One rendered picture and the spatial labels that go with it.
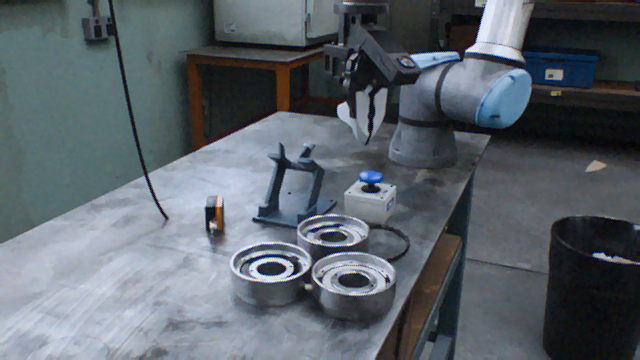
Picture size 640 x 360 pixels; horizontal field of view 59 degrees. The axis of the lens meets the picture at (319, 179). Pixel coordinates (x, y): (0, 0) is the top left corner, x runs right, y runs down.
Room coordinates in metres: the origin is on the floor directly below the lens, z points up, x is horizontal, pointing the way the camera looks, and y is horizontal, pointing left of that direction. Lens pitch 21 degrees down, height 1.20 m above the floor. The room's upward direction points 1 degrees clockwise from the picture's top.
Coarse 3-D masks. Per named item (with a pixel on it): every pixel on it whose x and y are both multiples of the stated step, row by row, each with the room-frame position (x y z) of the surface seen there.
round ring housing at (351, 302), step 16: (336, 256) 0.67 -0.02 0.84; (352, 256) 0.67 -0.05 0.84; (368, 256) 0.67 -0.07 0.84; (320, 272) 0.64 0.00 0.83; (336, 272) 0.64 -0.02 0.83; (352, 272) 0.64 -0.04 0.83; (368, 272) 0.64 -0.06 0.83; (384, 272) 0.64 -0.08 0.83; (320, 288) 0.59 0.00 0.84; (336, 288) 0.60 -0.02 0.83; (352, 288) 0.64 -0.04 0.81; (368, 288) 0.60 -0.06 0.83; (384, 288) 0.58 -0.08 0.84; (320, 304) 0.60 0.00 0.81; (336, 304) 0.57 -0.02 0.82; (352, 304) 0.57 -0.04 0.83; (368, 304) 0.57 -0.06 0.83; (384, 304) 0.58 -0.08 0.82; (352, 320) 0.58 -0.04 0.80
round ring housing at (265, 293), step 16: (240, 256) 0.67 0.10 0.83; (304, 256) 0.67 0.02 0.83; (256, 272) 0.64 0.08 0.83; (272, 272) 0.67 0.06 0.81; (288, 272) 0.64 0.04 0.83; (304, 272) 0.62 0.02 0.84; (240, 288) 0.61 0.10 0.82; (256, 288) 0.60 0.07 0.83; (272, 288) 0.60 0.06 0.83; (288, 288) 0.60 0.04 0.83; (304, 288) 0.62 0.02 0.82; (256, 304) 0.61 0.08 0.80; (272, 304) 0.60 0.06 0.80
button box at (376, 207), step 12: (348, 192) 0.88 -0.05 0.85; (360, 192) 0.88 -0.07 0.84; (372, 192) 0.87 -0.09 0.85; (384, 192) 0.88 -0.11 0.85; (348, 204) 0.87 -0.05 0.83; (360, 204) 0.86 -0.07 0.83; (372, 204) 0.85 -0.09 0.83; (384, 204) 0.85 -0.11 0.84; (360, 216) 0.86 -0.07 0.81; (372, 216) 0.85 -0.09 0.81; (384, 216) 0.85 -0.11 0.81
